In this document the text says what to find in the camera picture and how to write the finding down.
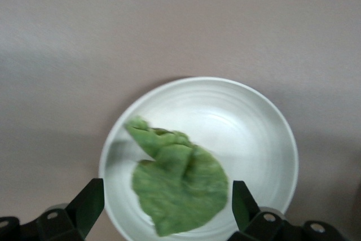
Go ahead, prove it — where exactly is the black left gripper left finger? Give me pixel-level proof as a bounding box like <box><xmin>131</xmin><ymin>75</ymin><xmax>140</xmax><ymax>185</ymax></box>
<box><xmin>35</xmin><ymin>178</ymin><xmax>104</xmax><ymax>241</ymax></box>

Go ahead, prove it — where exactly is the green lettuce leaf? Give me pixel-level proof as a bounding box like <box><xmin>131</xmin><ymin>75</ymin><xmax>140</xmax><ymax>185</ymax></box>
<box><xmin>124</xmin><ymin>115</ymin><xmax>230</xmax><ymax>238</ymax></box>

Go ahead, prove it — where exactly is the beige plate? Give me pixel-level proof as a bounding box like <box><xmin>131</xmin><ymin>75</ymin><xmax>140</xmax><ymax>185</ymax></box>
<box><xmin>98</xmin><ymin>76</ymin><xmax>300</xmax><ymax>239</ymax></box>

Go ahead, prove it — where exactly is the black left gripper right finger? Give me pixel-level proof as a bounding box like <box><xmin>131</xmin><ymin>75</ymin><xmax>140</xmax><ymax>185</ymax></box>
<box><xmin>228</xmin><ymin>180</ymin><xmax>300</xmax><ymax>241</ymax></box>

